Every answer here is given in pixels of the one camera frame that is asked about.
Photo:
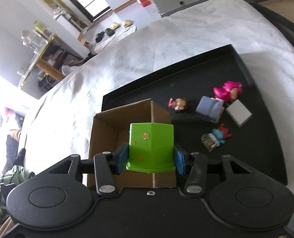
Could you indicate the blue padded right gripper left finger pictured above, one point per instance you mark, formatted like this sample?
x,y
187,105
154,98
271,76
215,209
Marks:
x,y
108,164

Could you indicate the small brown-haired doll figurine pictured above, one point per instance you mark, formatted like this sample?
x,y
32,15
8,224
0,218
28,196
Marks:
x,y
178,104

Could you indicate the beige slipper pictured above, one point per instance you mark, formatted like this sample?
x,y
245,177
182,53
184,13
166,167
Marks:
x,y
127,23
115,25

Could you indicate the pink hooded doll figurine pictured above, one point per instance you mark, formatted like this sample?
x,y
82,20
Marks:
x,y
229,92

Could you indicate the black rectangular tray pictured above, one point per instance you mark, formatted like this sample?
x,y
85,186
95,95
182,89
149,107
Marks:
x,y
256,142

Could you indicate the round glass gold-rim table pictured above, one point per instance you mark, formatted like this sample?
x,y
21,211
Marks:
x,y
39,40

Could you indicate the white USB wall charger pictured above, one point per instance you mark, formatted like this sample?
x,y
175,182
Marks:
x,y
239,113

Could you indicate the lavender blue block figurine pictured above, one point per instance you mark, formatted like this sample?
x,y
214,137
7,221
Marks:
x,y
210,109

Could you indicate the black slipper right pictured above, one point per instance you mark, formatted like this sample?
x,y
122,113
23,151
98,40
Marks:
x,y
109,32

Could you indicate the green square toy box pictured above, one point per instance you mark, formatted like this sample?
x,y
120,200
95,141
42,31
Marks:
x,y
151,147

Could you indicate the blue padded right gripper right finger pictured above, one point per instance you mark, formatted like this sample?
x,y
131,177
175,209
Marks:
x,y
191,171

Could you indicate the brown cardboard box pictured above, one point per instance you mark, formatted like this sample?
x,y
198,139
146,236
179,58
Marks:
x,y
111,129

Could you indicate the blue red cupcake figurine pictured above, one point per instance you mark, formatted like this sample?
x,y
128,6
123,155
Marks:
x,y
216,137

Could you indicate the beige slipper right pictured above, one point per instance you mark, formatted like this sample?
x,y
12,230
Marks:
x,y
127,23

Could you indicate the green striped garment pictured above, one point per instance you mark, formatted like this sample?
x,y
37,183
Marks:
x,y
17,175

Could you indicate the white plush blanket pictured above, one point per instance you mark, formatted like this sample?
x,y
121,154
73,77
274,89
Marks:
x,y
60,123

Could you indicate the black slipper left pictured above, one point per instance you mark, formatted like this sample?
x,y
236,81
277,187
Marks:
x,y
99,37

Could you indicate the beige slipper left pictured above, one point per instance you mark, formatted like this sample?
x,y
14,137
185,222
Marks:
x,y
115,25

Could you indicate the black slipper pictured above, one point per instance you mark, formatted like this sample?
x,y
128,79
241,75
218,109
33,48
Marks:
x,y
109,32
99,37

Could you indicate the white floor mat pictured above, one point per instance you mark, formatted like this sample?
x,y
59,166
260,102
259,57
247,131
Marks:
x,y
119,35

